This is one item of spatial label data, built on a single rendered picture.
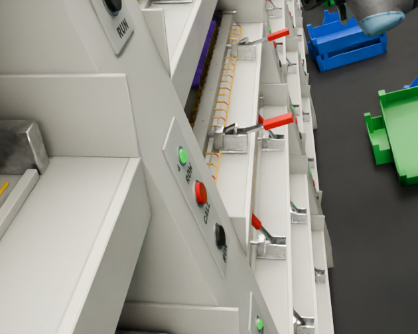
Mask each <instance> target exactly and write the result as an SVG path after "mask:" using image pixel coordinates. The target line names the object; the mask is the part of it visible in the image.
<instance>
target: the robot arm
mask: <svg viewBox="0 0 418 334"><path fill-rule="evenodd" d="M326 1H328V0H301V3H302V5H303V8H304V10H305V11H312V10H313V9H315V8H316V7H318V6H319V5H321V4H323V3H324V2H326ZM333 1H334V3H335V5H336V6H337V10H338V14H339V19H340V24H342V25H344V26H346V25H347V22H348V21H349V20H350V19H351V18H353V17H355V19H356V21H357V22H358V26H359V27H360V28H361V29H362V30H363V32H364V34H365V35H366V36H369V37H372V36H377V35H379V34H381V33H384V32H386V31H387V30H389V29H392V28H393V27H396V26H397V25H398V24H400V23H402V22H403V21H404V20H405V14H407V13H408V12H410V11H412V10H414V9H415V8H417V7H418V0H333ZM345 2H346V3H345Z"/></svg>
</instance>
